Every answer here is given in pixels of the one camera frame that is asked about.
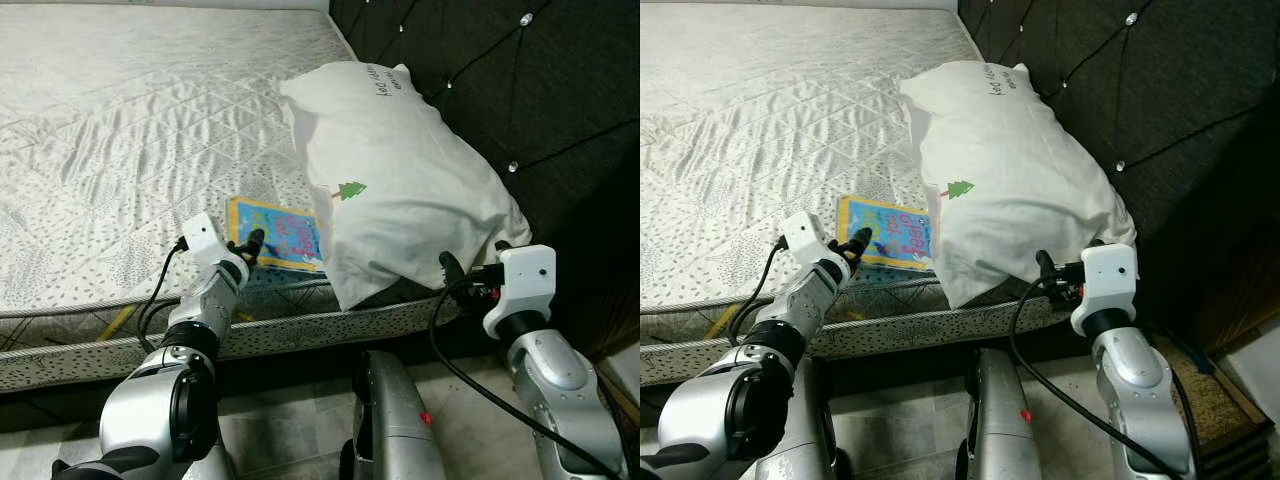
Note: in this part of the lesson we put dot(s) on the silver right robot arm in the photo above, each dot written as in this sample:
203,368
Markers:
560,380
1140,380

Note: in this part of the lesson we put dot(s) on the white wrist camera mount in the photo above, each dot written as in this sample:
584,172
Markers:
806,235
1110,280
525,280
205,236

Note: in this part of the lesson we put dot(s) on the white quilted mattress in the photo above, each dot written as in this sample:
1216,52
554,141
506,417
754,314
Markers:
150,150
770,150

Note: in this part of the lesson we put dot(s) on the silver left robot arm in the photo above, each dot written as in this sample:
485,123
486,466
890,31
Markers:
700,400
150,400

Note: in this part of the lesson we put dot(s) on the black tufted headboard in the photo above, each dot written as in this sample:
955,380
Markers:
1170,90
540,90

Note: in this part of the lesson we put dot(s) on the yellow blue children's board book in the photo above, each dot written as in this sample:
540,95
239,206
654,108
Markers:
285,235
890,232

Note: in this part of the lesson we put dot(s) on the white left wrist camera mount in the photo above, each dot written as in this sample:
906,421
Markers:
205,236
806,235

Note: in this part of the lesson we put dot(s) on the white pillow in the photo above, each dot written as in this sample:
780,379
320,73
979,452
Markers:
1020,190
400,190

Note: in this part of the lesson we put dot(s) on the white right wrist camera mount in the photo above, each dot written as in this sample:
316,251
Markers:
1110,280
525,280

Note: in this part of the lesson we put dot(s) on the silver right robot leg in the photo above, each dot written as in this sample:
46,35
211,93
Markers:
1000,420
395,420

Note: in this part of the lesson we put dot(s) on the spotted fabric bed base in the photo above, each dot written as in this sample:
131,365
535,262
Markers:
900,335
300,335

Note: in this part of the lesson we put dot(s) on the yellow tape strip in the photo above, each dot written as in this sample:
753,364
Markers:
722,322

